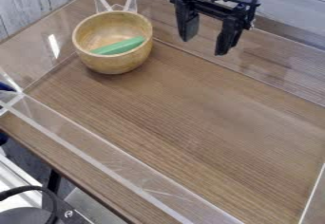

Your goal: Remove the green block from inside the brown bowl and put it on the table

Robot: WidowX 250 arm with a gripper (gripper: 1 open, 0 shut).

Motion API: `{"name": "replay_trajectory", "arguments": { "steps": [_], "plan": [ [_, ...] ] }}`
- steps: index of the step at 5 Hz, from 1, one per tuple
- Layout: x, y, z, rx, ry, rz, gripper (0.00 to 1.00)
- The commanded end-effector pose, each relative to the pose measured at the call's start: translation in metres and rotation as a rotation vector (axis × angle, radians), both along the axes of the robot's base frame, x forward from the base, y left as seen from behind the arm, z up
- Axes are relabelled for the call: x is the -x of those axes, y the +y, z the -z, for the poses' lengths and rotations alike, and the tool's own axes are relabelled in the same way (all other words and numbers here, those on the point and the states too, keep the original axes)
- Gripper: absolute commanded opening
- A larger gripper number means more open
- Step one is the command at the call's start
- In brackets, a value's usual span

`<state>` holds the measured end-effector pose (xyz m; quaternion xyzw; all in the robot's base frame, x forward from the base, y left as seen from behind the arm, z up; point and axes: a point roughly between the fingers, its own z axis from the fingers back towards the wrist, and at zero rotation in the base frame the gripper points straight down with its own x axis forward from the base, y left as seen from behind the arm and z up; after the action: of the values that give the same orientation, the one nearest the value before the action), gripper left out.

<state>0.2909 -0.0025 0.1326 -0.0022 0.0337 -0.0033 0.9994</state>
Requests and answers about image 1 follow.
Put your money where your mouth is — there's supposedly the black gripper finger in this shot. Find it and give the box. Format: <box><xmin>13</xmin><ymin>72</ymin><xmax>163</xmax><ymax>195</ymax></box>
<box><xmin>174</xmin><ymin>0</ymin><xmax>199</xmax><ymax>42</ymax></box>
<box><xmin>214</xmin><ymin>17</ymin><xmax>243</xmax><ymax>56</ymax></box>

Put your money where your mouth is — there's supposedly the green rectangular block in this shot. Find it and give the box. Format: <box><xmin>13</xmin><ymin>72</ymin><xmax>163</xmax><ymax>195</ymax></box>
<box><xmin>91</xmin><ymin>36</ymin><xmax>144</xmax><ymax>55</ymax></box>

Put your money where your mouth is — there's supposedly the brown wooden bowl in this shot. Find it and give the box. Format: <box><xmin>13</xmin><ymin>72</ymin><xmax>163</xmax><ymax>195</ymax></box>
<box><xmin>71</xmin><ymin>10</ymin><xmax>154</xmax><ymax>75</ymax></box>

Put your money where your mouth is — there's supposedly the blue object at left edge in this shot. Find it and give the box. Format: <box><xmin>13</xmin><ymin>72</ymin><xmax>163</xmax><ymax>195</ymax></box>
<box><xmin>0</xmin><ymin>82</ymin><xmax>15</xmax><ymax>92</ymax></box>

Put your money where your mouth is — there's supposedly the black table leg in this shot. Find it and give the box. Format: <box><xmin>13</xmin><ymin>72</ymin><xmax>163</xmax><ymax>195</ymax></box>
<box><xmin>47</xmin><ymin>170</ymin><xmax>61</xmax><ymax>194</ymax></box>

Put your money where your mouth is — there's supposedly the clear acrylic tray wall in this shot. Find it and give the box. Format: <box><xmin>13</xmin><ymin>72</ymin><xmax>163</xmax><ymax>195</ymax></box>
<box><xmin>0</xmin><ymin>0</ymin><xmax>325</xmax><ymax>224</ymax></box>

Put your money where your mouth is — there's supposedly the black cable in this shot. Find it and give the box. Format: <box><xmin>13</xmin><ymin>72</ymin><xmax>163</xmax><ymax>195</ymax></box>
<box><xmin>0</xmin><ymin>185</ymin><xmax>60</xmax><ymax>224</ymax></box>

